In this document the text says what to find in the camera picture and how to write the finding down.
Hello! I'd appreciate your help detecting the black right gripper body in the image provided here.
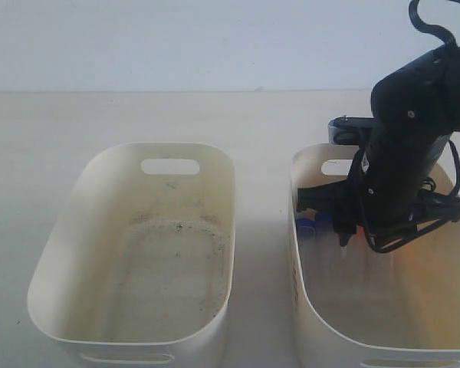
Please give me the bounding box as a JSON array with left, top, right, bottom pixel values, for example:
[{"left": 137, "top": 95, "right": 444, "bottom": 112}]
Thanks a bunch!
[{"left": 347, "top": 117, "right": 451, "bottom": 234}]

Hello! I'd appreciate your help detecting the blue-capped tube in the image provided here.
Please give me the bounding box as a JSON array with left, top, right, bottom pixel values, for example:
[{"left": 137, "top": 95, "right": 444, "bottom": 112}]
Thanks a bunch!
[
  {"left": 295, "top": 218, "right": 316, "bottom": 280},
  {"left": 314, "top": 212, "right": 335, "bottom": 282}
]

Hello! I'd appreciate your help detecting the orange-capped tube with label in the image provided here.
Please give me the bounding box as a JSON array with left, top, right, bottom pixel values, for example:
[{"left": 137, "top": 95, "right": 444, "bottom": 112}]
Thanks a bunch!
[{"left": 340, "top": 226, "right": 366, "bottom": 285}]

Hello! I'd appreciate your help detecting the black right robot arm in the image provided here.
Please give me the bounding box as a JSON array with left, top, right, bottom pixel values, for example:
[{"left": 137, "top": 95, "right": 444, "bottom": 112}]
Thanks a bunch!
[{"left": 296, "top": 45, "right": 460, "bottom": 254}]

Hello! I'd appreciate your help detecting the white plastic bin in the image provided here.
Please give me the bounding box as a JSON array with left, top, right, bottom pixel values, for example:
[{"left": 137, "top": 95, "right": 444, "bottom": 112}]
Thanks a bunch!
[
  {"left": 289, "top": 143, "right": 460, "bottom": 368},
  {"left": 27, "top": 143, "right": 235, "bottom": 367}
]

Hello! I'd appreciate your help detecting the black camera cable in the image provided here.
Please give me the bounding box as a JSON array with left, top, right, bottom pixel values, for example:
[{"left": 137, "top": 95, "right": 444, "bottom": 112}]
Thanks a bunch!
[{"left": 363, "top": 0, "right": 460, "bottom": 255}]

